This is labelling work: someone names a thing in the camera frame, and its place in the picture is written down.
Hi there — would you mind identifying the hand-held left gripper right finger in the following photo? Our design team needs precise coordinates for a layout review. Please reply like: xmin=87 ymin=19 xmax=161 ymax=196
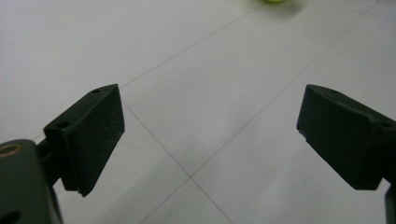
xmin=296 ymin=83 xmax=396 ymax=191

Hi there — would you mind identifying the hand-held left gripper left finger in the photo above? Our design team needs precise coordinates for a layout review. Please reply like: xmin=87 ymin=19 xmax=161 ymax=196
xmin=36 ymin=83 xmax=126 ymax=198

